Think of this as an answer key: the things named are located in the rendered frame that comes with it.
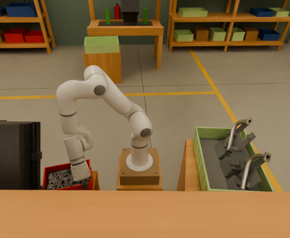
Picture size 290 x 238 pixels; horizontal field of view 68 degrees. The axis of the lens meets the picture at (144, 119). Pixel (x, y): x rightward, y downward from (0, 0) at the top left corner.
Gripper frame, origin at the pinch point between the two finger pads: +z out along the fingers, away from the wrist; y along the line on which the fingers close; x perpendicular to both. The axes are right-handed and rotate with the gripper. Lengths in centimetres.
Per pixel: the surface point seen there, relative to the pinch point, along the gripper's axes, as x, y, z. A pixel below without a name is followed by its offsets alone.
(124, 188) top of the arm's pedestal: -10.7, -23.4, 14.2
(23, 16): -419, 46, -283
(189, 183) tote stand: -7, -70, 27
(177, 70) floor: -308, -239, -80
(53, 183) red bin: -24.8, 20.7, -1.5
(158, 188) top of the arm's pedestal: -4.3, -45.3, 20.3
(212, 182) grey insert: 3, -83, 27
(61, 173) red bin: -30.2, 14.5, -4.9
